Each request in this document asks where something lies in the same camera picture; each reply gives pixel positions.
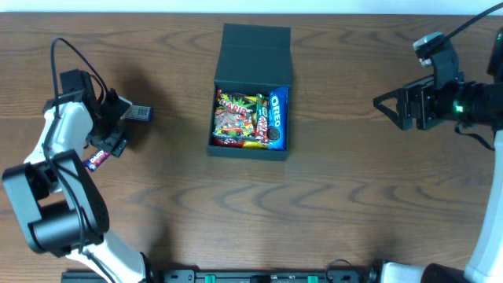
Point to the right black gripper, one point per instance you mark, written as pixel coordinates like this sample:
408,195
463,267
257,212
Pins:
415,106

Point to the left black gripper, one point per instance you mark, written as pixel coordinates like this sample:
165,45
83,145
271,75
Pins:
118,141

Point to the purple Dairy Milk bar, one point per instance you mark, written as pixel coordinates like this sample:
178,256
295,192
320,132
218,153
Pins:
96,160

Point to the small blue silver box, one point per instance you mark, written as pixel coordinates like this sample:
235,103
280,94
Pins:
138,113

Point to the red Hacks candy bag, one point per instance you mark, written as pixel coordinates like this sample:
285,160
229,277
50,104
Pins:
228,142

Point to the blue Oreo cookie pack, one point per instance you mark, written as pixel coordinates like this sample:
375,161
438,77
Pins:
278,118

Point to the black Haribo candy bag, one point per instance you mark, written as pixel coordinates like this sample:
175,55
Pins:
235,116

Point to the red green KitKat bar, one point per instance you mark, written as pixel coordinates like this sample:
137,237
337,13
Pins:
262,111

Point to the yellow Hacks candy bag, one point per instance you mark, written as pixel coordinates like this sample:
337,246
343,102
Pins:
255,145

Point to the black gift box with lid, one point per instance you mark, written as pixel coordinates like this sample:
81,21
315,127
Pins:
252,60

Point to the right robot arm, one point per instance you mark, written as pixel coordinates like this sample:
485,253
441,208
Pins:
475,109

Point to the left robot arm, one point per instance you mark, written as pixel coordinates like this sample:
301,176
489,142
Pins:
57,205

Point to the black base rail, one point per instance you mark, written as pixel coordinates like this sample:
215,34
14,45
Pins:
339,275

